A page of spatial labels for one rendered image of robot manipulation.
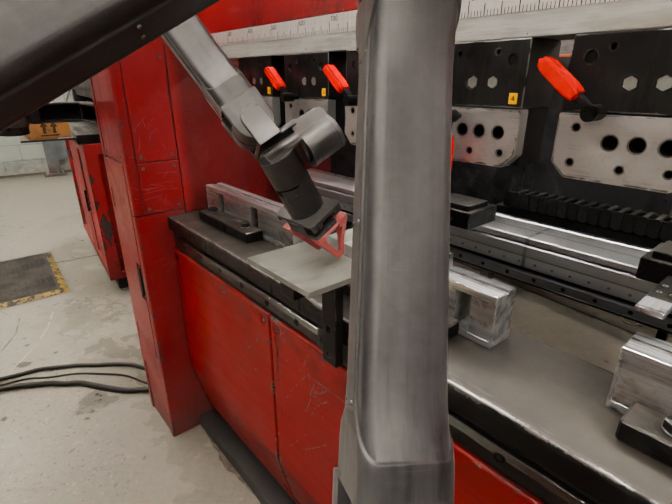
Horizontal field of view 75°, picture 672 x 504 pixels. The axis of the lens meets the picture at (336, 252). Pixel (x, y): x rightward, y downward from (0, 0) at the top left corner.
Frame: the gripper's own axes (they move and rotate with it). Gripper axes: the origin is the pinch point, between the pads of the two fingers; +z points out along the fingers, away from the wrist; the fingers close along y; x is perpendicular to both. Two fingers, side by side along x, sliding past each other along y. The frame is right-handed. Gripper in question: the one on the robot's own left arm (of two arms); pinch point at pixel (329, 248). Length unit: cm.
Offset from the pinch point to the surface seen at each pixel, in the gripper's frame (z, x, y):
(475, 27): -22.3, -28.3, -15.8
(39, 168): 90, 10, 708
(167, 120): -11, -14, 86
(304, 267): -0.8, 5.7, 0.0
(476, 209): 19.4, -34.6, -3.0
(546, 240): 24.4, -35.2, -17.8
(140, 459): 78, 68, 85
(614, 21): -21.4, -27.9, -33.3
